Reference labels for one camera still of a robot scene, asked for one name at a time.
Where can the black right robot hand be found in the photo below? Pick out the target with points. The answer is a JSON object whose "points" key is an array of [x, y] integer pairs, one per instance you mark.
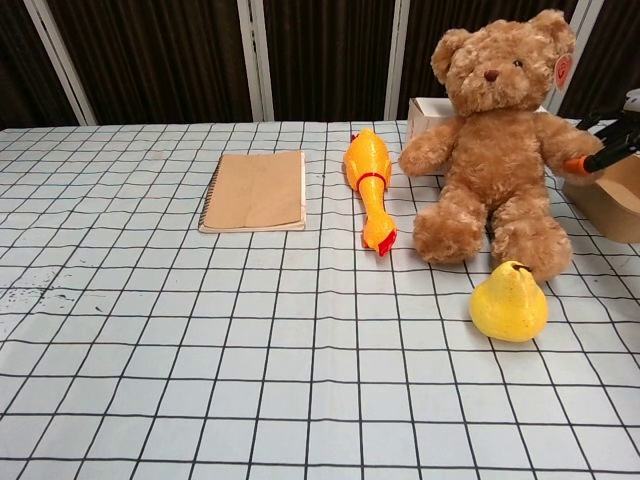
{"points": [[612, 145]]}

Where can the brown plush teddy bear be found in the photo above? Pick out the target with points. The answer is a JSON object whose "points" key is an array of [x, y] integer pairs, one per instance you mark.
{"points": [[492, 165]]}

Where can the yellow rubber chicken toy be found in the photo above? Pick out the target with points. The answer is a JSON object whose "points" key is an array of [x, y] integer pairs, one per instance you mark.
{"points": [[369, 170]]}

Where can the brown paper tray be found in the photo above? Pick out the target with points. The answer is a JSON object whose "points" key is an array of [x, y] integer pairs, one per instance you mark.
{"points": [[612, 200]]}

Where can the white cardboard box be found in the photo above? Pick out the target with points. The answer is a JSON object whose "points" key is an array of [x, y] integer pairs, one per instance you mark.
{"points": [[425, 120]]}

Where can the yellow pear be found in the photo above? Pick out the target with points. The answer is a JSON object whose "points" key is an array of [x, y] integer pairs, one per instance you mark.
{"points": [[507, 307]]}

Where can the brown spiral notebook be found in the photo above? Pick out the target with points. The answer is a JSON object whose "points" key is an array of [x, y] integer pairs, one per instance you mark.
{"points": [[257, 190]]}

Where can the white black-checked tablecloth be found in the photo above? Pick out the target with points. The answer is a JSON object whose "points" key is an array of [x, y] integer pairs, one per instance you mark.
{"points": [[250, 350]]}

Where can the white screen frame post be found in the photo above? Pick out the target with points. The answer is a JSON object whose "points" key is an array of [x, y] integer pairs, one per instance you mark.
{"points": [[397, 55], [570, 55], [255, 60], [60, 60]]}

